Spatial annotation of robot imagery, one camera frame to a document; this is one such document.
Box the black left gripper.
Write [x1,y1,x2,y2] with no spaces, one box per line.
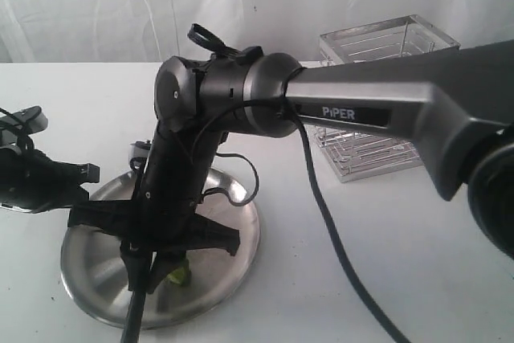
[1,146,100,214]

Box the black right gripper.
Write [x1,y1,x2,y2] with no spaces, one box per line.
[67,129,240,293]

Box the black handled knife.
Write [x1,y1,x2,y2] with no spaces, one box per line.
[120,244,152,343]

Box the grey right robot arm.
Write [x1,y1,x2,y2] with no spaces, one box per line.
[68,41,513,257]

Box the green object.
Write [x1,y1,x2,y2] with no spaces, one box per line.
[166,265,191,287]

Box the round stainless steel plate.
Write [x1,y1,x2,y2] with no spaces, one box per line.
[60,169,260,329]

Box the white backdrop curtain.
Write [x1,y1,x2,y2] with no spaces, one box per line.
[1,0,513,62]

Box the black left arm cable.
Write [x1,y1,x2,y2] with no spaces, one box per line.
[0,108,37,155]

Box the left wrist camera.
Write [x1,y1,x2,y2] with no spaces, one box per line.
[1,105,48,145]

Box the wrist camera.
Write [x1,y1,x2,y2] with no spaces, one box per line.
[128,140,151,172]
[1,105,48,145]

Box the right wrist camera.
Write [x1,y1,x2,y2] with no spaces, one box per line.
[128,140,151,172]

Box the wire mesh utensil holder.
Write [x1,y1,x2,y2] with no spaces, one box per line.
[312,14,460,182]

